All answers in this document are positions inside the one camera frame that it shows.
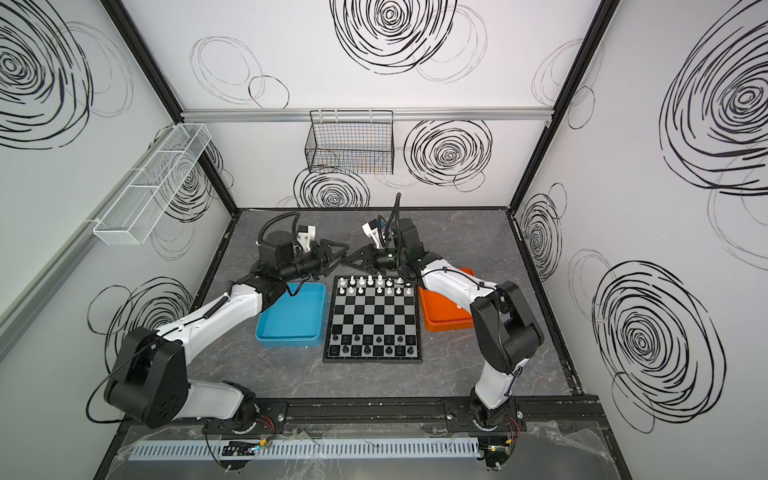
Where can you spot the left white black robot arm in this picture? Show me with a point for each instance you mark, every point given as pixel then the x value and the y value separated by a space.
pixel 149 381

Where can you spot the black wire basket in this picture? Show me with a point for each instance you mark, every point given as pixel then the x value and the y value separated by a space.
pixel 357 141

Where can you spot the black white chess board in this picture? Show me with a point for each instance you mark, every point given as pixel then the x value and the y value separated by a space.
pixel 367 323

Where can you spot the black mounting rail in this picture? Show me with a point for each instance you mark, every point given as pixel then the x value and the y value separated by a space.
pixel 366 414

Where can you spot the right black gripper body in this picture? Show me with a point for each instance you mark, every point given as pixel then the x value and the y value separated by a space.
pixel 370 257

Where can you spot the clear wire wall shelf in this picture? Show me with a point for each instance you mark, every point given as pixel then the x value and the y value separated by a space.
pixel 168 183

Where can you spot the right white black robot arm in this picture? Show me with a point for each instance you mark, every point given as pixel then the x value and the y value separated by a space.
pixel 507 332

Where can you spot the white slotted cable duct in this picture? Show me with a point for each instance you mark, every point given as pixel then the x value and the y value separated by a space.
pixel 340 449

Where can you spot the orange plastic tray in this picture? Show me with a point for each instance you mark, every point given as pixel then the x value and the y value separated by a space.
pixel 444 313

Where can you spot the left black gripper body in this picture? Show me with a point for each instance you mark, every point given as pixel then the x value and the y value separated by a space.
pixel 323 257

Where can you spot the teal plastic tray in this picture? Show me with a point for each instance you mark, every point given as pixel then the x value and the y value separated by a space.
pixel 297 318

